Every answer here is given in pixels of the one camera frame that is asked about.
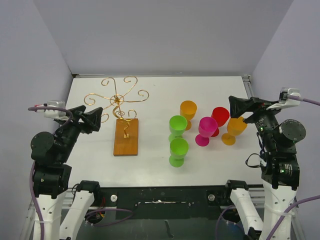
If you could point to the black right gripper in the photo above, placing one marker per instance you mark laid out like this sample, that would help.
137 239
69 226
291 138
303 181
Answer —
238 105

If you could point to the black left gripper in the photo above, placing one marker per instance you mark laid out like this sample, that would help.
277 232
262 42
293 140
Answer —
92 118

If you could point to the gold wire wine glass rack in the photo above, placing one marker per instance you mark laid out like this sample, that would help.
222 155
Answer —
126 134

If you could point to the orange plastic wine glass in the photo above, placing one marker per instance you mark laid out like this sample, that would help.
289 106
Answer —
235 127
188 110

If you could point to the green plastic wine glass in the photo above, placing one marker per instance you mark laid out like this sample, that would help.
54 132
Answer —
177 126
179 148

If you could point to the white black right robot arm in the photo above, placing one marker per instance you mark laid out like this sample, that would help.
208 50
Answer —
280 171

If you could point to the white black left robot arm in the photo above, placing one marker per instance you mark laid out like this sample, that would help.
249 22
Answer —
50 175

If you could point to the red plastic wine glass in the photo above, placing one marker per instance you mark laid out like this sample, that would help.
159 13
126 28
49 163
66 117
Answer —
221 115

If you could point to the pink plastic wine glass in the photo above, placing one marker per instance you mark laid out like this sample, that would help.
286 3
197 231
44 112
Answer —
206 128

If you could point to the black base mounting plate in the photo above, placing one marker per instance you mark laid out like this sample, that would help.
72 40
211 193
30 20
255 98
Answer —
163 203

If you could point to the aluminium frame rail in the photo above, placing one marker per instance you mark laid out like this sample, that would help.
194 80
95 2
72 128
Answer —
246 79

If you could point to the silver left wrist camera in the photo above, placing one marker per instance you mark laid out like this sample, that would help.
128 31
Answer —
53 114

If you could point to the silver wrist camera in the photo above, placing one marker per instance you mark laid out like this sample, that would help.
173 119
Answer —
53 114
288 98

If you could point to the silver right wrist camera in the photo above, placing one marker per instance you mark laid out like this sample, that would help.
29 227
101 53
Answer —
288 98

